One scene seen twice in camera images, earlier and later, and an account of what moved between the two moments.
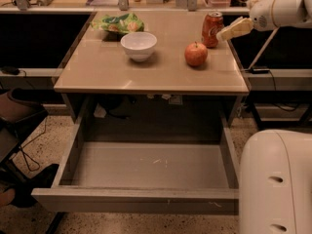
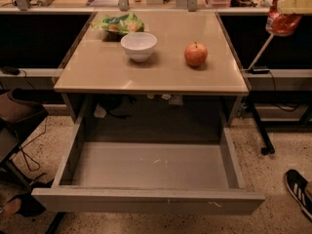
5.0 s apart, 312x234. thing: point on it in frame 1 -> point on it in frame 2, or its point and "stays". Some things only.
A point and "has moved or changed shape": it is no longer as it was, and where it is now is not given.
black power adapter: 11,70 stays
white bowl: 139,45 stays
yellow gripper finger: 242,26 -> 297,4
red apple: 195,54 stays
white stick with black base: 257,70 stays
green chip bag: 125,22 stays
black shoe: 23,187 -> 29,206
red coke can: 212,23 has moved or changed shape
